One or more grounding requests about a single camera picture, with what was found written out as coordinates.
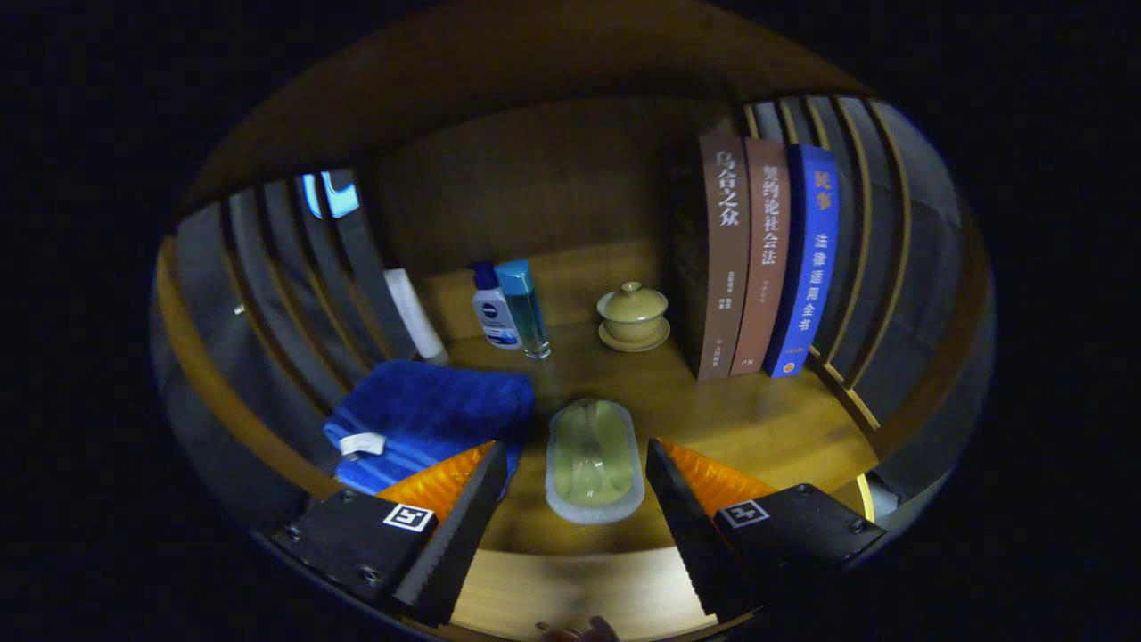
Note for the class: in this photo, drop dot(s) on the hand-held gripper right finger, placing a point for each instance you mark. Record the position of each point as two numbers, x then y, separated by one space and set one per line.
691 530

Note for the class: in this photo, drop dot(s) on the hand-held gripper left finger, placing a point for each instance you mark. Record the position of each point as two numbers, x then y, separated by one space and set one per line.
463 535

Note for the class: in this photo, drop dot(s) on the brown wooden drawer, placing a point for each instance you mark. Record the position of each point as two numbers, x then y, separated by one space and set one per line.
570 588

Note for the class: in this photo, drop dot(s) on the brown wooden countertop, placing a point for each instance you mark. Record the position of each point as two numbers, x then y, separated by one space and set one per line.
713 419

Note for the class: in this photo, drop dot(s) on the brown wooden cabinet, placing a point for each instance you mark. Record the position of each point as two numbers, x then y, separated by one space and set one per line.
535 178

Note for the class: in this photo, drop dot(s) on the blue folded towel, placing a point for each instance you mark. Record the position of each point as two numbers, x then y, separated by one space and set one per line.
428 410

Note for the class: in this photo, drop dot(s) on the white and blue bottle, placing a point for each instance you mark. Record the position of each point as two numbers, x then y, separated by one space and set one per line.
495 316

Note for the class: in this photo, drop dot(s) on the beige lidded tea cup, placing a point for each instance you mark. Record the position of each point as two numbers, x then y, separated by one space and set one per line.
633 312

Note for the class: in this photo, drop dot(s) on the white tube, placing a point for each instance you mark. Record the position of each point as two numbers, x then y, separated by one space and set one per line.
412 312

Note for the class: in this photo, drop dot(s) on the teal clear bottle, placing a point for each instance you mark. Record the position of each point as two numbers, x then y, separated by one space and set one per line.
521 303

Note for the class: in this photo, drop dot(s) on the dark brown book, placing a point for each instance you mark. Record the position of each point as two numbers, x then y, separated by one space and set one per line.
722 267

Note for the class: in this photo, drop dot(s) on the reddish brown book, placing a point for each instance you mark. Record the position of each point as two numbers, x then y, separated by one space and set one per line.
767 250

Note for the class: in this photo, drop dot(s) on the blue book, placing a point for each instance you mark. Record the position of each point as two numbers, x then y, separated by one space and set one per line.
811 259

